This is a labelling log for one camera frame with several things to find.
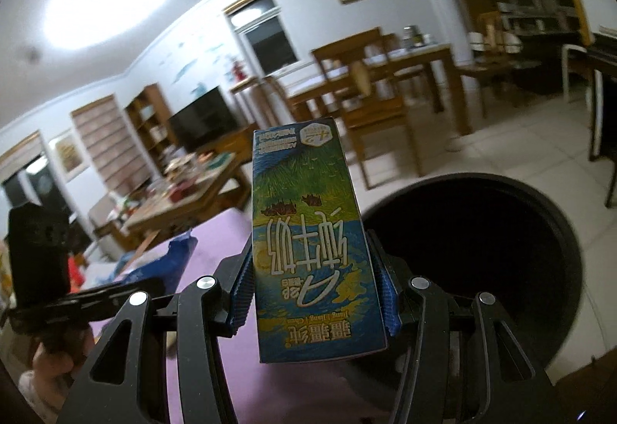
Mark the striped roller blinds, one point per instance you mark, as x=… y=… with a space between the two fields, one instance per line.
x=113 y=144

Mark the blue fish wall stickers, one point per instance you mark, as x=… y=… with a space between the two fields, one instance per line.
x=193 y=62

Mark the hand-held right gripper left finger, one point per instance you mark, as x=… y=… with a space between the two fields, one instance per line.
x=241 y=282

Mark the blue green milk carton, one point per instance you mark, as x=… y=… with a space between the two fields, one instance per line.
x=308 y=236

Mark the tall wooden plant stand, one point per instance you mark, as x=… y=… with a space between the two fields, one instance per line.
x=248 y=103

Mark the wooden curved-back chair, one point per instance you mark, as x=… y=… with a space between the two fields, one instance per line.
x=279 y=96

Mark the blue plastic bag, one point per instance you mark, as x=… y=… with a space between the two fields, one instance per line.
x=164 y=265

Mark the red flower vase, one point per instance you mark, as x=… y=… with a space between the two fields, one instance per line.
x=237 y=71

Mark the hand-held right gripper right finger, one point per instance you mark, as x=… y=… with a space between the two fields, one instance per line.
x=388 y=301

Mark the beige armchair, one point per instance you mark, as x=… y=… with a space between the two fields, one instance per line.
x=103 y=217

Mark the black flat television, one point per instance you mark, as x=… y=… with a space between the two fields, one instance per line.
x=205 y=118

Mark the white framed window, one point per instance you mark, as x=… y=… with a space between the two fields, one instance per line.
x=262 y=33

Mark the black round trash bin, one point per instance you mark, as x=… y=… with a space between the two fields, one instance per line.
x=482 y=236

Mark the small framed painting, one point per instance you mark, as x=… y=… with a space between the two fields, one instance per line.
x=67 y=156

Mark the wooden coffee table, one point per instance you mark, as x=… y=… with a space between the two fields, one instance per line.
x=188 y=202

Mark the white standing air conditioner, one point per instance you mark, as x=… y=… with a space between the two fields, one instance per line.
x=436 y=9

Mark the wooden frame sofa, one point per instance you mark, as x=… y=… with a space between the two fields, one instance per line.
x=99 y=272

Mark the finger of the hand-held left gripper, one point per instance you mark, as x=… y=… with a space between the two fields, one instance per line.
x=96 y=298

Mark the wooden bookshelf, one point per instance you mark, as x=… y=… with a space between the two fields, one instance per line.
x=149 y=120

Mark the glass jar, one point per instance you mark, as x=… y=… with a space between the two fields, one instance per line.
x=409 y=36

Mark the tan hand fan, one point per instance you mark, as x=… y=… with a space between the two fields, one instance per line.
x=359 y=78

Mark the person's left hand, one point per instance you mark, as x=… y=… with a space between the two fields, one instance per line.
x=53 y=359

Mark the white metal chair frame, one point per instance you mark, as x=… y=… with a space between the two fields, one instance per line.
x=571 y=67

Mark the wooden dining table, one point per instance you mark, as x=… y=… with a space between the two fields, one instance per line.
x=429 y=62

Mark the purple tablecloth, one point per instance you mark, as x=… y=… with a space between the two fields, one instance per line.
x=217 y=236

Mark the wooden slat-back dining chair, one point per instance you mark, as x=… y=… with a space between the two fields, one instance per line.
x=381 y=115

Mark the person's left forearm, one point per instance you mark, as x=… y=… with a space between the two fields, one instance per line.
x=36 y=409

